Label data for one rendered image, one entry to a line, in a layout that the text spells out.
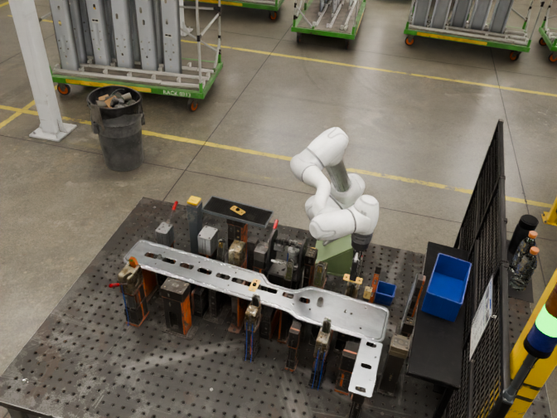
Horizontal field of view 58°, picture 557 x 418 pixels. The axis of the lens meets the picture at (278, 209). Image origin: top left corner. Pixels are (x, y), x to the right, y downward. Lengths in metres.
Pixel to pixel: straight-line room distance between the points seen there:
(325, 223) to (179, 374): 1.11
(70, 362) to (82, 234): 1.96
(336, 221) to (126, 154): 3.42
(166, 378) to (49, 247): 2.19
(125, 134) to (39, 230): 1.16
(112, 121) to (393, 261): 2.88
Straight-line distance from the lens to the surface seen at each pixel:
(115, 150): 5.11
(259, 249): 2.65
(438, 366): 2.38
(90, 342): 2.83
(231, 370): 2.62
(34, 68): 5.73
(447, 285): 2.73
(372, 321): 2.49
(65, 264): 4.33
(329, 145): 2.49
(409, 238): 4.59
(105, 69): 6.63
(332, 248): 3.04
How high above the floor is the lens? 2.86
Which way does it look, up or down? 38 degrees down
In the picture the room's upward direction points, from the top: 4 degrees clockwise
